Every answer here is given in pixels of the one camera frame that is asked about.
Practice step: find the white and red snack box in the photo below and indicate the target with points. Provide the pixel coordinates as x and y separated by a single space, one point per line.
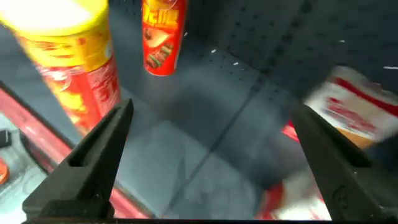
354 105

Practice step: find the red and white snack pack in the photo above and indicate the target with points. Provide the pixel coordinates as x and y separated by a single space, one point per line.
292 202

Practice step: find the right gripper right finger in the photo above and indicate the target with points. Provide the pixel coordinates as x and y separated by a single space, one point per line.
339 174

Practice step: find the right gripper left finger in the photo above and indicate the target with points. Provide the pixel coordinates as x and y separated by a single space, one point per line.
93 174

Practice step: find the yellow-lidded red chip can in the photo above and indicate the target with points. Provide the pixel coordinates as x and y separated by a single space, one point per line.
74 56

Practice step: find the black shop shelf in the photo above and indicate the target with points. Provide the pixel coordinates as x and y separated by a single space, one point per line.
217 109

